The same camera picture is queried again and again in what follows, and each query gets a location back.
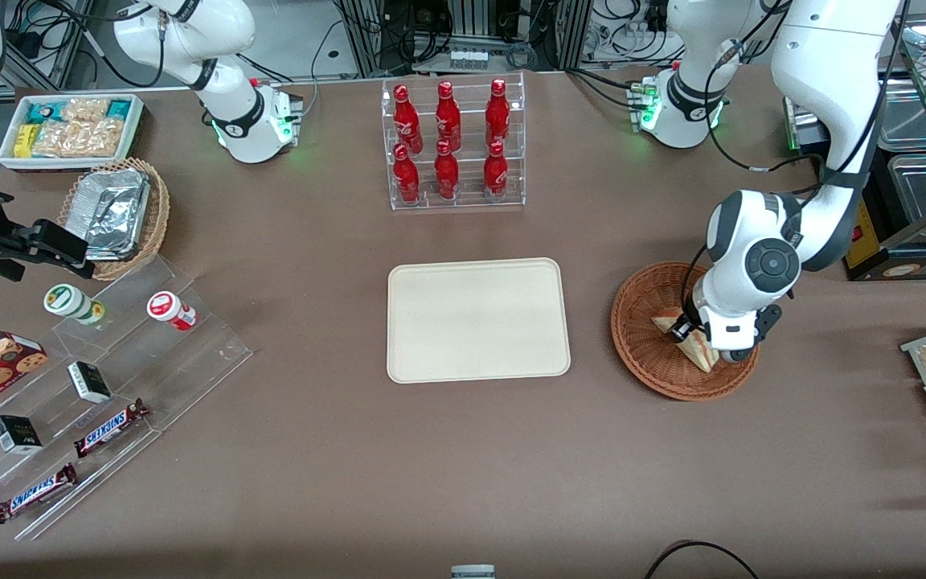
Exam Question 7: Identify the triangular sandwich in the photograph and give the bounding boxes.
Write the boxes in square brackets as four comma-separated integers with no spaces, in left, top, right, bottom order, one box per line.
[652,308,721,374]

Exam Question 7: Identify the light wicker basket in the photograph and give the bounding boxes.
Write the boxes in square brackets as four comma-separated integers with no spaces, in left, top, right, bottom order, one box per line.
[57,158,170,281]

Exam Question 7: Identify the brown wicker basket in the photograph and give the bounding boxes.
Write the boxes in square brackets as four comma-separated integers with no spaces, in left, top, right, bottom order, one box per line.
[610,261,760,401]

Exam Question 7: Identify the cream plastic tray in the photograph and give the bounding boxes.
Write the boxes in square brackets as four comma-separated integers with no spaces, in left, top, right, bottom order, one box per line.
[387,257,572,384]

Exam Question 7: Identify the stacked foil containers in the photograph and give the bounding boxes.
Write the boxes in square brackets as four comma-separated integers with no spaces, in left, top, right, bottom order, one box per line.
[77,167,150,260]

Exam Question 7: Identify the green lid cup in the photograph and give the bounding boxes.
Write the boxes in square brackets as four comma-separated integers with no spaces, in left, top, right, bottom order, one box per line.
[43,284,106,326]

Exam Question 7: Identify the white snack bin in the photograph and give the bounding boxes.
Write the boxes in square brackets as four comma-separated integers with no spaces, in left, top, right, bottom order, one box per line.
[0,93,145,173]

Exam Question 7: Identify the large clear cracker bag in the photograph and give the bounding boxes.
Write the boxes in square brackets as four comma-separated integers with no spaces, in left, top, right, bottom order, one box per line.
[31,119,125,158]

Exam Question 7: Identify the red lid cup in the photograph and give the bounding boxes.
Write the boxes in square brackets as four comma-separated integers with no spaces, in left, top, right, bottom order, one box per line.
[147,291,197,332]

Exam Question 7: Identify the black food warmer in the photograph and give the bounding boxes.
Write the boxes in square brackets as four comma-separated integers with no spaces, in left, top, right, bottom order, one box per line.
[783,12,926,281]

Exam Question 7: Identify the small clear cracker bag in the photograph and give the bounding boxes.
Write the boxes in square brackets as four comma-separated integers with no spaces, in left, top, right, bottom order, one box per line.
[61,97,110,123]

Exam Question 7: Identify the small black box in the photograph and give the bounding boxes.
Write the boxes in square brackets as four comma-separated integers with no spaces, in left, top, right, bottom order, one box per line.
[68,361,113,404]
[0,415,43,455]

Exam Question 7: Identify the clear acrylic stepped shelf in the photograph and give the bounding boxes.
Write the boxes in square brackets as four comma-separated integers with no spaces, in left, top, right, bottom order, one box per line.
[0,256,253,541]

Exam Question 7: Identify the snickers bar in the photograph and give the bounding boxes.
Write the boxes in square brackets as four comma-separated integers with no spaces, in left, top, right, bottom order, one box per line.
[0,462,78,524]
[73,398,150,459]

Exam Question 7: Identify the red cola bottle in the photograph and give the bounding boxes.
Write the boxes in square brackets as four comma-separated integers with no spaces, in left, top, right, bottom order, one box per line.
[483,141,509,200]
[434,80,462,150]
[485,78,511,148]
[392,84,424,154]
[433,140,461,200]
[392,143,421,203]

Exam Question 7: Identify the clear acrylic bottle rack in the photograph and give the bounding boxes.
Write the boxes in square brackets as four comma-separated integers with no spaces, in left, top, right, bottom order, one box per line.
[381,71,527,211]

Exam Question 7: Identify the black cable loop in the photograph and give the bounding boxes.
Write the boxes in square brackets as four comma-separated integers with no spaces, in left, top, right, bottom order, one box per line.
[644,540,760,579]

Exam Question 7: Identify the aluminium equipment frame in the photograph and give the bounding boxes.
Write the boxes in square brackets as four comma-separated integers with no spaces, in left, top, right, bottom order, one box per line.
[334,0,592,77]

